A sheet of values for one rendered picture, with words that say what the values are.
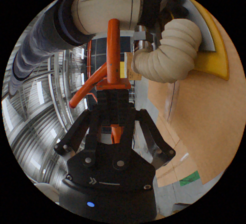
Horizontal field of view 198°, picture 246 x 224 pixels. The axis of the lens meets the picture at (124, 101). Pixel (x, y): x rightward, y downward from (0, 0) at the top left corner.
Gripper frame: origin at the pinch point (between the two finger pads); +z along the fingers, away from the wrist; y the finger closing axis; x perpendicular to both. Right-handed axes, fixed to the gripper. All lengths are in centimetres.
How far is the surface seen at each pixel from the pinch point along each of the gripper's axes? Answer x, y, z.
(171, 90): 3.7, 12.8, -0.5
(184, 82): 6.4, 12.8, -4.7
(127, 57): 29, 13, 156
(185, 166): -56, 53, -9
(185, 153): -50, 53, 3
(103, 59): 127, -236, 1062
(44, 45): 16.8, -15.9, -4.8
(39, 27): 21.6, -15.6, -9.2
